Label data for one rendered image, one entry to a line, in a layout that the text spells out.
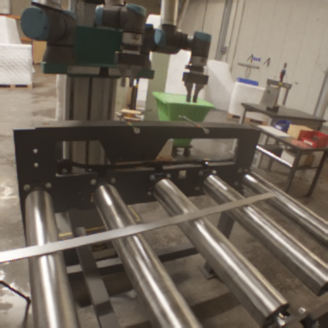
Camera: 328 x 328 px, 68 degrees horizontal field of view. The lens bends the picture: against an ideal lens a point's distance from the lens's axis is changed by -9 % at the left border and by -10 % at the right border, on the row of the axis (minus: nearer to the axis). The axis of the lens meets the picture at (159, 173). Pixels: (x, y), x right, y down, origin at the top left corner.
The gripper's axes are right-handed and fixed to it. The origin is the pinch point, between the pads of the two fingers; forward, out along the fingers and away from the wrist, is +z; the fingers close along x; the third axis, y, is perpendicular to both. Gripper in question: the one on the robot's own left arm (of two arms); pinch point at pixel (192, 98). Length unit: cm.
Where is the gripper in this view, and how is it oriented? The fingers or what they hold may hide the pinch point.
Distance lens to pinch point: 141.8
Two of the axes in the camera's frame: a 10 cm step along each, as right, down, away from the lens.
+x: 9.0, -0.7, 4.4
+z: -1.4, 8.9, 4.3
